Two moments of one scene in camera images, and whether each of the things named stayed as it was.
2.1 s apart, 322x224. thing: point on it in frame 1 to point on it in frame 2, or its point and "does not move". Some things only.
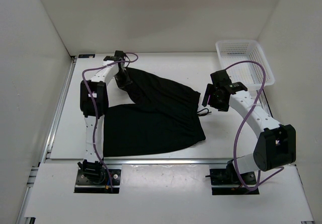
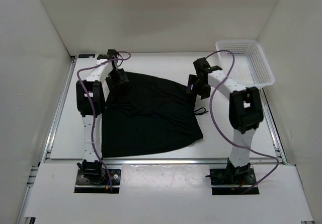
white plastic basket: [250, 74] does not move
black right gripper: [210, 90] to [205, 93]
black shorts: [162, 116] does not move
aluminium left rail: [48, 143] does not move
